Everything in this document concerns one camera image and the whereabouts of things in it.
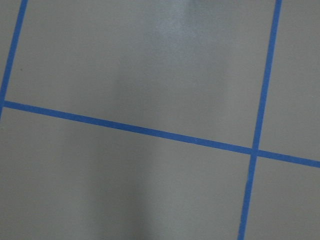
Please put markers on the blue tape grid lines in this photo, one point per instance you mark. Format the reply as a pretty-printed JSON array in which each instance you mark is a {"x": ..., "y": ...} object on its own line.
[{"x": 254, "y": 152}]

